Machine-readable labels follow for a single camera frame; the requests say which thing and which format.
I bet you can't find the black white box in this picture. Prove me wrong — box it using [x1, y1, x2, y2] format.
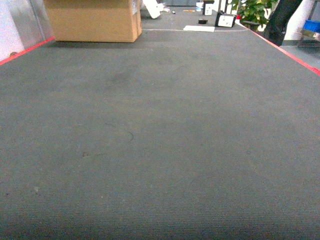
[202, 0, 215, 16]
[215, 12, 237, 28]

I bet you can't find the black tape roll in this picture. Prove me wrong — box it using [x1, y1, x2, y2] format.
[198, 19, 208, 25]

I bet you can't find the white paper sheet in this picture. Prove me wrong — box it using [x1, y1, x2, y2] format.
[183, 25, 215, 33]

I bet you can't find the black white box far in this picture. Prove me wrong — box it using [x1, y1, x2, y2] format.
[202, 0, 215, 16]

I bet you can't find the black white box right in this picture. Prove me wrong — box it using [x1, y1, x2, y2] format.
[215, 12, 237, 28]

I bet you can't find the green potted plant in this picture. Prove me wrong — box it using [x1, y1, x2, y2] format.
[228, 0, 278, 31]

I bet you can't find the blue bin on cart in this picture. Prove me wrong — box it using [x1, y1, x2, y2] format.
[302, 19, 320, 33]

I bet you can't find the white leaning board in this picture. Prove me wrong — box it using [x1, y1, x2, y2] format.
[142, 0, 161, 19]

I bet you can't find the large cardboard box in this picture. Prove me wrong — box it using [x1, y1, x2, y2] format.
[44, 0, 142, 43]

